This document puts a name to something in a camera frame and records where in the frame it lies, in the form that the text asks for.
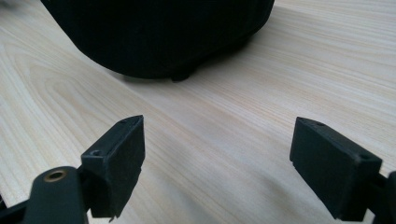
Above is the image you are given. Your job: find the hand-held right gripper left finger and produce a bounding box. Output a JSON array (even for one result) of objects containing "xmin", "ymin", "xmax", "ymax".
[{"xmin": 80, "ymin": 114, "xmax": 146, "ymax": 222}]

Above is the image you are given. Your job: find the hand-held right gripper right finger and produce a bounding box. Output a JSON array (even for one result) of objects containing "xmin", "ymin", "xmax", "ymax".
[{"xmin": 289, "ymin": 116, "xmax": 383, "ymax": 222}]

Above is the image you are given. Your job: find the black round container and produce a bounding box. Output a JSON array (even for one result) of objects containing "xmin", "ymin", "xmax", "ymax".
[{"xmin": 40, "ymin": 0, "xmax": 276, "ymax": 83}]

